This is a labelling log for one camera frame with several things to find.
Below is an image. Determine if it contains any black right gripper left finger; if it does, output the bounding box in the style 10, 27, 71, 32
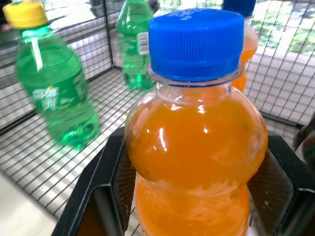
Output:
51, 126, 137, 236

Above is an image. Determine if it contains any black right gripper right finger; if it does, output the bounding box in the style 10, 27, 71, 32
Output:
247, 131, 315, 236

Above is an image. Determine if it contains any orange soda bottle blue cap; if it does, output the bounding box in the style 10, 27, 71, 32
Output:
222, 0, 259, 93
124, 8, 269, 236

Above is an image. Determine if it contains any green soda bottle yellow cap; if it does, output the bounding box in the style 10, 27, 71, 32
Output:
2, 0, 101, 151

